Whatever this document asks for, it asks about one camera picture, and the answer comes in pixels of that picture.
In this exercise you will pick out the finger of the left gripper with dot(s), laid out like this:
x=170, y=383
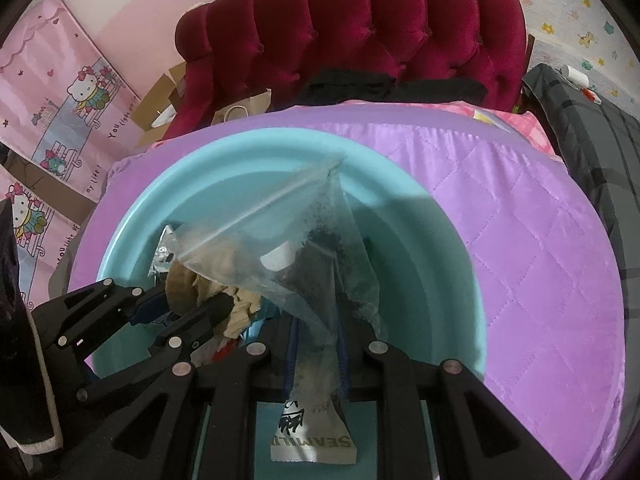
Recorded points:
x=85, y=318
x=171, y=346

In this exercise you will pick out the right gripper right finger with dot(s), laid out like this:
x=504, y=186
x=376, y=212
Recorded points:
x=435, y=421

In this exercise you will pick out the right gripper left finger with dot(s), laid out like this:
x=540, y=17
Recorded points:
x=216, y=404

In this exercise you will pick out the silver foil wrapper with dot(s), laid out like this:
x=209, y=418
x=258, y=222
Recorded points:
x=163, y=256

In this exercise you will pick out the brown snack packet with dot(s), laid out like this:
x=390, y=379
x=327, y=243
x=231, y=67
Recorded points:
x=311, y=431

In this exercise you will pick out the clear zip bag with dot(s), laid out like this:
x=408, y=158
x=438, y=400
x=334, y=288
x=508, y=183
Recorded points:
x=304, y=253

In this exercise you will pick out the purple quilted table cover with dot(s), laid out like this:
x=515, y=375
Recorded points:
x=478, y=239

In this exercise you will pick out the pink Hello Kitty curtain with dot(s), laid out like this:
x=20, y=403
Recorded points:
x=65, y=110

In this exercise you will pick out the cardboard box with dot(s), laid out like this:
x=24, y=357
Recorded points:
x=159, y=106

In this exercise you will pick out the brown paper bag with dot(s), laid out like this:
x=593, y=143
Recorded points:
x=248, y=107

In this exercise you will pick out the grey plaid bedding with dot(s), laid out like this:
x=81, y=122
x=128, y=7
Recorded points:
x=599, y=144

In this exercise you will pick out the white bottle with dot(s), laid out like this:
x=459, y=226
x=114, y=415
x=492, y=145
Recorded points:
x=575, y=76

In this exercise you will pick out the red velvet tufted headboard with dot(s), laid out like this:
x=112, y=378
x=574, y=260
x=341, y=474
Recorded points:
x=235, y=48

